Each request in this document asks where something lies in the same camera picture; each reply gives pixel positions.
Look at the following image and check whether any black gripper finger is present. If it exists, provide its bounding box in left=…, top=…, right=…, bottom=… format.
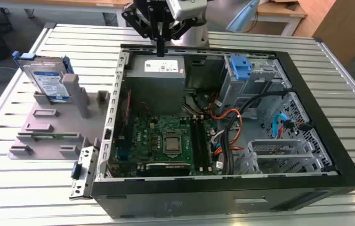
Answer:
left=121, top=1, right=161, bottom=58
left=161, top=9, right=201, bottom=58

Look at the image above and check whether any hard disk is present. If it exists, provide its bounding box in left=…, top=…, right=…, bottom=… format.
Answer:
left=11, top=51, right=74, bottom=102

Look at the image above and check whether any blue data wire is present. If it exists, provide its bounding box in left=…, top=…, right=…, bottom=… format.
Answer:
left=270, top=113, right=294, bottom=142

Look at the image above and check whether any power wire with black plug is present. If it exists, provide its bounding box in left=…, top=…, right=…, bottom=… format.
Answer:
left=285, top=120, right=314, bottom=133

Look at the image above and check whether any metal disk bay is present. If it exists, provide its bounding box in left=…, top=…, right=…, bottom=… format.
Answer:
left=246, top=138, right=334, bottom=175

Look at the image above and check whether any blue plastic drive latch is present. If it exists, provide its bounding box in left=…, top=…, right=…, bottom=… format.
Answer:
left=230, top=56, right=252, bottom=81

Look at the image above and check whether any grey power supply unit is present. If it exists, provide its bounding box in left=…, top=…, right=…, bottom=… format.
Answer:
left=122, top=55, right=186, bottom=116

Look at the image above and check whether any metal drive cage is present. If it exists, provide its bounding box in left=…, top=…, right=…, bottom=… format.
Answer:
left=218, top=54, right=290, bottom=118

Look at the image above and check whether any green motherboard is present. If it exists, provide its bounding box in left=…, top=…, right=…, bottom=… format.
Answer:
left=110, top=115, right=225, bottom=176

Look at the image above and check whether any CPU socket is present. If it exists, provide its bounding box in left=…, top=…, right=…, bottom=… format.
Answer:
left=161, top=132, right=184, bottom=160

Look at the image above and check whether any grey parts rack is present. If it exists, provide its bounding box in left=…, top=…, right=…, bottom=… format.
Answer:
left=7, top=73, right=112, bottom=161

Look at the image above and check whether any black RAM slot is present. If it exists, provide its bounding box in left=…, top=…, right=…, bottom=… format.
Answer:
left=198, top=114, right=213, bottom=172
left=190, top=114, right=204, bottom=172

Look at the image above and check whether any silver CPU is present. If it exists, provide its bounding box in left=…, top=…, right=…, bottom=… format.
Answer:
left=165, top=138, right=181, bottom=151

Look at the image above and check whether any wooden cabinet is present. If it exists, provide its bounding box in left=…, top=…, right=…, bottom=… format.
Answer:
left=296, top=0, right=355, bottom=69

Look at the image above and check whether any green RAM stick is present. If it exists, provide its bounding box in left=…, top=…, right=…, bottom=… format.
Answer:
left=32, top=133, right=78, bottom=138

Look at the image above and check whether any black graphics card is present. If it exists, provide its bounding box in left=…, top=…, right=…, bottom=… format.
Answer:
left=145, top=162, right=192, bottom=176

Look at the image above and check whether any blue rear port connector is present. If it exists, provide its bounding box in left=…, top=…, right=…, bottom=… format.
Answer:
left=70, top=161, right=82, bottom=179

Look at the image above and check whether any black PC case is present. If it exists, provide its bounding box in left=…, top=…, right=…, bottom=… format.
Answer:
left=68, top=43, right=355, bottom=218

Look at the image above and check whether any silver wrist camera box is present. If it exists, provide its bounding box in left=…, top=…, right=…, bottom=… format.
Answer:
left=166, top=0, right=208, bottom=21

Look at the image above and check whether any wooden desk white frame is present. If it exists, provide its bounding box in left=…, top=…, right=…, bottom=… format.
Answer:
left=252, top=0, right=308, bottom=36
left=0, top=0, right=133, bottom=28

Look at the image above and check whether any orange wire bundle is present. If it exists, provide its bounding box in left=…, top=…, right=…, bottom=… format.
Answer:
left=209, top=109, right=244, bottom=156

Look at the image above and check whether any black internal cable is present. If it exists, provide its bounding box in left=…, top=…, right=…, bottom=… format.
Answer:
left=220, top=90, right=293, bottom=176

